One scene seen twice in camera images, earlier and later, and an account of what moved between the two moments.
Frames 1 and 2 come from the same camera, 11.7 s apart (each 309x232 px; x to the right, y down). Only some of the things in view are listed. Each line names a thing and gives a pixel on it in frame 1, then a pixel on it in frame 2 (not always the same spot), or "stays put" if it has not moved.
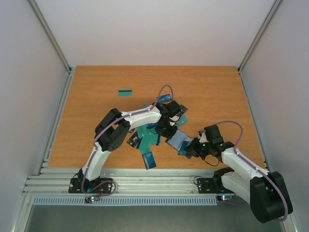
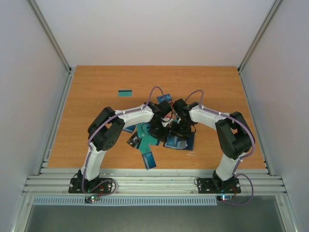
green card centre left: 148,135 stays put
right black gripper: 193,148 → 181,130
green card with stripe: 149,137 stays put
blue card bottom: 148,160 stays put
